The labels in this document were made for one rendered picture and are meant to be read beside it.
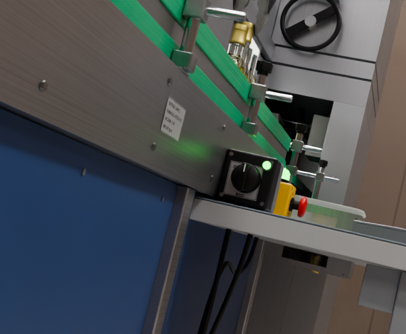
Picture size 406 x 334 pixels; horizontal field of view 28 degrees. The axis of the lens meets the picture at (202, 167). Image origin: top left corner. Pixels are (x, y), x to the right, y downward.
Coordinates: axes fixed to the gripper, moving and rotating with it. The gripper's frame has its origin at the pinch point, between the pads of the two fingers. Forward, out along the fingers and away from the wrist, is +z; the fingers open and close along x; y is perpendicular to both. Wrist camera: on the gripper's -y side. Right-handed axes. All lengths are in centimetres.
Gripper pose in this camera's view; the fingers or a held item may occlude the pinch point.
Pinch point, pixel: (246, 27)
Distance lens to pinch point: 191.9
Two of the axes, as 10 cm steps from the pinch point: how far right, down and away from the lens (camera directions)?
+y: 2.1, 1.3, 9.7
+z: -2.4, 9.7, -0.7
